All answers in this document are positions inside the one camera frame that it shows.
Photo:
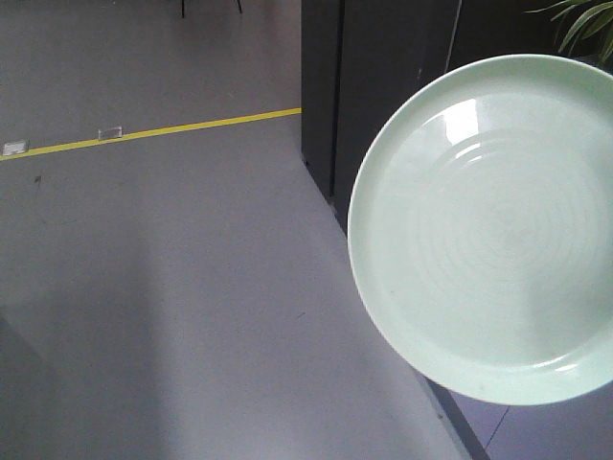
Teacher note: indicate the light green round plate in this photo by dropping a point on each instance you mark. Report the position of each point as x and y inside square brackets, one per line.
[524, 324]

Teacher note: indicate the green potted plant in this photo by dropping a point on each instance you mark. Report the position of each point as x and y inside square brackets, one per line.
[579, 21]

